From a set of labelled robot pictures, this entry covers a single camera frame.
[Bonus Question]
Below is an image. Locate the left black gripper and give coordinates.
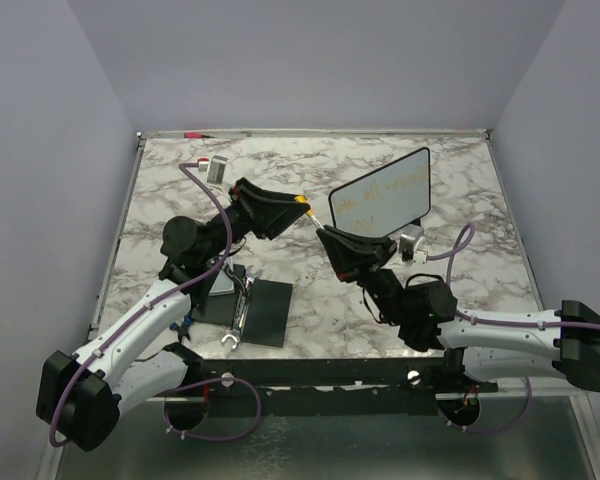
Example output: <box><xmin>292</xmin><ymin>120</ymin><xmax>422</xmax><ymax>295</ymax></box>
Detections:
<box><xmin>200</xmin><ymin>177</ymin><xmax>311</xmax><ymax>263</ymax></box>

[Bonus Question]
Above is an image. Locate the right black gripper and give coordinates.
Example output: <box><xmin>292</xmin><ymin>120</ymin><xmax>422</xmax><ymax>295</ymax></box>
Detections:
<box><xmin>318</xmin><ymin>225</ymin><xmax>410</xmax><ymax>327</ymax></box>

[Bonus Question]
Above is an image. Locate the white marker pen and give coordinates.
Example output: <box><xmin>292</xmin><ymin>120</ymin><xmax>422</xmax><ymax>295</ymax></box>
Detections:
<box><xmin>307</xmin><ymin>210</ymin><xmax>323</xmax><ymax>229</ymax></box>

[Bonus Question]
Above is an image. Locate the black framed whiteboard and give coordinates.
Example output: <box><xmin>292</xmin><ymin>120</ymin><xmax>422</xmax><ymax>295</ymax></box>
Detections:
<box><xmin>328</xmin><ymin>147</ymin><xmax>431</xmax><ymax>237</ymax></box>

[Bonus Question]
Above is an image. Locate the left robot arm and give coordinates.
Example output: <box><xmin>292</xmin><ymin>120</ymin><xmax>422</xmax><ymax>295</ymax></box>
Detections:
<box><xmin>36</xmin><ymin>178</ymin><xmax>310</xmax><ymax>451</ymax></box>

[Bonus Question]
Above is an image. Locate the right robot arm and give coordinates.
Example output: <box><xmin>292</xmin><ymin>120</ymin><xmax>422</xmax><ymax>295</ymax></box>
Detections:
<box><xmin>317</xmin><ymin>226</ymin><xmax>600</xmax><ymax>393</ymax></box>

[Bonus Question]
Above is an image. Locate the black square mat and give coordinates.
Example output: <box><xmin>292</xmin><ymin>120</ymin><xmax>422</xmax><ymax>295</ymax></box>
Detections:
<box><xmin>190</xmin><ymin>279</ymin><xmax>293</xmax><ymax>348</ymax></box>

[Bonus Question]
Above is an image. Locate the silver wrench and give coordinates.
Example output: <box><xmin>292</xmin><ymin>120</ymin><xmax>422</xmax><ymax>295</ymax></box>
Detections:
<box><xmin>221</xmin><ymin>266</ymin><xmax>256</xmax><ymax>351</ymax></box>

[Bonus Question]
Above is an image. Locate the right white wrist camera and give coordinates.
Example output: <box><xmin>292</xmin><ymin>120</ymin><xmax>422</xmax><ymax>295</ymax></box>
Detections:
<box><xmin>398</xmin><ymin>224</ymin><xmax>428</xmax><ymax>264</ymax></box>

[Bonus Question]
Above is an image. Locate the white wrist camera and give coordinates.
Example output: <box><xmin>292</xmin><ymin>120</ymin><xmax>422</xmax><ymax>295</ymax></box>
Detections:
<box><xmin>197</xmin><ymin>155</ymin><xmax>228</xmax><ymax>187</ymax></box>
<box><xmin>398</xmin><ymin>224</ymin><xmax>428</xmax><ymax>264</ymax></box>

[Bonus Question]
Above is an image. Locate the aluminium table frame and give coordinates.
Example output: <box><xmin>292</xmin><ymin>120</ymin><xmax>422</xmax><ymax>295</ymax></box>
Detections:
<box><xmin>58</xmin><ymin>130</ymin><xmax>600</xmax><ymax>479</ymax></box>

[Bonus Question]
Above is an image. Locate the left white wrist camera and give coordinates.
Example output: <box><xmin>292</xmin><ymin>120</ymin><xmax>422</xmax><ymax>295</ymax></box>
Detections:
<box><xmin>197</xmin><ymin>155</ymin><xmax>228</xmax><ymax>187</ymax></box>

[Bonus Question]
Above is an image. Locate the red marker on rail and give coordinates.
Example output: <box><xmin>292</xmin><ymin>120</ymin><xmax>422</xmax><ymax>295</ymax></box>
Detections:
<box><xmin>183</xmin><ymin>132</ymin><xmax>215</xmax><ymax>139</ymax></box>

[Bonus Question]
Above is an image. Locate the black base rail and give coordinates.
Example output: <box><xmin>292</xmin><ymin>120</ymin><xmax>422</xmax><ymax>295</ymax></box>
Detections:
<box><xmin>79</xmin><ymin>339</ymin><xmax>501</xmax><ymax>419</ymax></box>

